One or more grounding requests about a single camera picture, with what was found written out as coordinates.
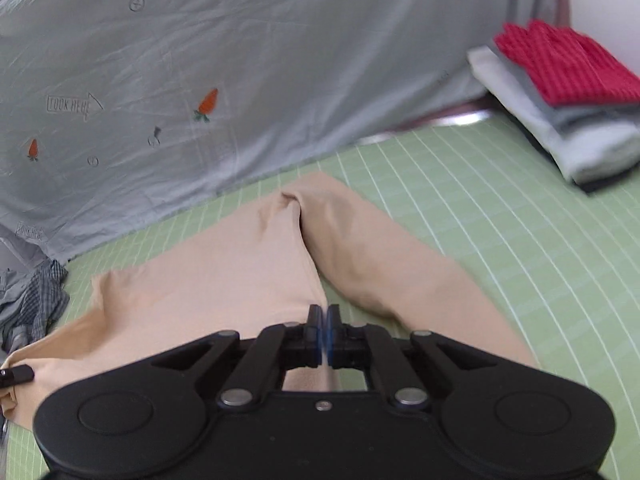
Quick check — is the red checkered folded garment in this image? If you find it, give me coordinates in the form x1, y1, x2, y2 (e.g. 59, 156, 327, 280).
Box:
494, 19, 640, 107

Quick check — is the grey folded garment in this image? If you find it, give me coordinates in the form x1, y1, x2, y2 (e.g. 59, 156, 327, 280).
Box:
492, 42, 640, 138

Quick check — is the green grid mat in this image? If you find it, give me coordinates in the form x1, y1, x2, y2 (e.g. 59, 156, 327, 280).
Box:
0, 111, 640, 463

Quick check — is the beige long-sleeved garment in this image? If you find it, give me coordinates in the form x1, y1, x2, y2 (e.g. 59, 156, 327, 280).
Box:
0, 170, 542, 432

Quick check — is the dark checkered shirt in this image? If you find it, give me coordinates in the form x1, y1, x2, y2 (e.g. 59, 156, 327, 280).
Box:
0, 259, 70, 354

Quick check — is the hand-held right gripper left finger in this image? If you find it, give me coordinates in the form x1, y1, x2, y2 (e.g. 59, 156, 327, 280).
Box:
149, 304, 322, 409

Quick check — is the crumpled grey garment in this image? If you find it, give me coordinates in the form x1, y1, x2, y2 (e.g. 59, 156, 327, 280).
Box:
0, 236, 53, 326

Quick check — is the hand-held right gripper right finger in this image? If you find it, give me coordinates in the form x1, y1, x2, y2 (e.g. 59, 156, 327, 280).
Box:
326, 304, 502, 409

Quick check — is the stack of folded clothes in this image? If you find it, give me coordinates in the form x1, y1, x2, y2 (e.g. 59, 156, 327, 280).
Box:
467, 46, 640, 184

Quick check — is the grey carrot-print sheet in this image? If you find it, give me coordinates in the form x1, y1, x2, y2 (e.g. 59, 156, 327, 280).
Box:
0, 0, 568, 267

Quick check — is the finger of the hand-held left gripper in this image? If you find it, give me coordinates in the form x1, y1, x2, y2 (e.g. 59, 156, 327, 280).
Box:
0, 365, 35, 387

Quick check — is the black folded garment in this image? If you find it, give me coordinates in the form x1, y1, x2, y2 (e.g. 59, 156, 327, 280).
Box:
520, 127, 640, 195

